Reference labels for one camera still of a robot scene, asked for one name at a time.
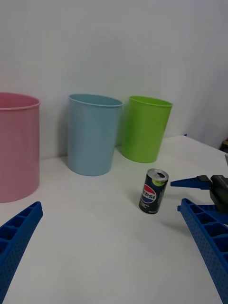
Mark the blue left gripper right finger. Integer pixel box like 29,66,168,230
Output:
180,198,228,304

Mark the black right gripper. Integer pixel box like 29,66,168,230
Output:
170,175,228,225

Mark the black drink can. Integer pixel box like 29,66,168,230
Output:
138,168,170,215

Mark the pale blue plastic bin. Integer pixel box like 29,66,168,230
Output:
67,94,124,177

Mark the green plastic bin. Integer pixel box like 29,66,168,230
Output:
120,95,173,164

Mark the pink plastic bin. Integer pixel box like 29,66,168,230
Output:
0,92,41,204

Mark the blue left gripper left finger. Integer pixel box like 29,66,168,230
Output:
0,201,44,304

